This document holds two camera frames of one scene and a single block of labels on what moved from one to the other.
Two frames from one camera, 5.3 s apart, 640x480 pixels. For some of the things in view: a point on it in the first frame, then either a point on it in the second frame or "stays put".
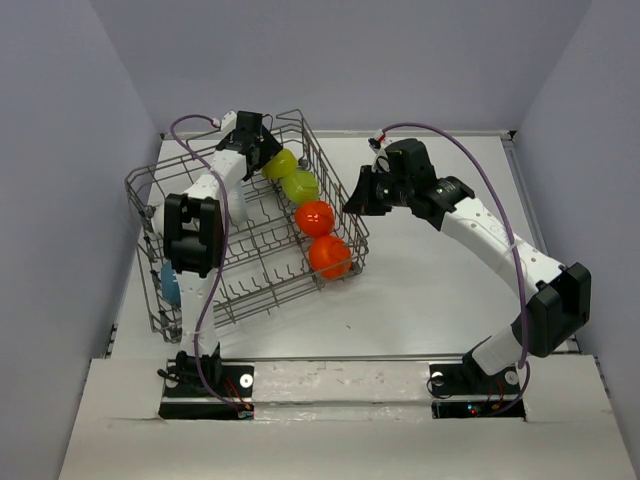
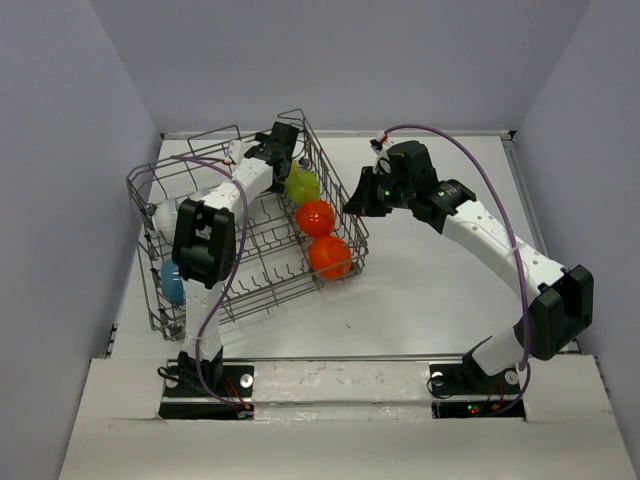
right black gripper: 363,200 stays put
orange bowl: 330,256 stays put
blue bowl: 170,290 stays put
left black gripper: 269,148 → 260,139
